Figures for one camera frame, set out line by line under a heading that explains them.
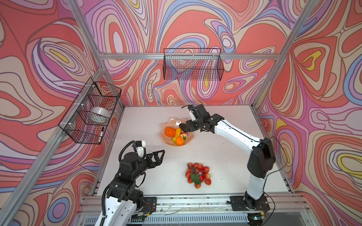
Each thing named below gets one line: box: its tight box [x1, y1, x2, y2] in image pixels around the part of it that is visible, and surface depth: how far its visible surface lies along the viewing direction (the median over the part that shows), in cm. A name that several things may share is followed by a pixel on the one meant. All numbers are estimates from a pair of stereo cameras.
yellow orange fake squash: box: [172, 127, 182, 144], surface depth 100 cm
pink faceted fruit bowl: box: [159, 117, 194, 147], surface depth 98 cm
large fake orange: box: [164, 126, 176, 138], surface depth 98 cm
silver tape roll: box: [90, 106, 111, 119], surface depth 75 cm
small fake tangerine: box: [175, 136, 185, 146], surface depth 93 cm
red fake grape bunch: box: [185, 162, 212, 189], surface depth 80 cm
